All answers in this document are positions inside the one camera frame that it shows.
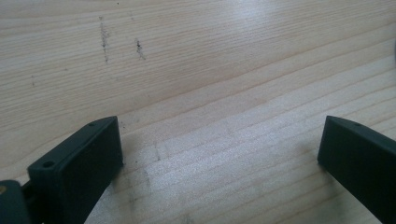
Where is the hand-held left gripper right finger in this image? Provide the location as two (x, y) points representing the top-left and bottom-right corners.
(317, 115), (396, 224)

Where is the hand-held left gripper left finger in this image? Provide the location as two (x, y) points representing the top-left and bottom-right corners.
(27, 116), (124, 224)

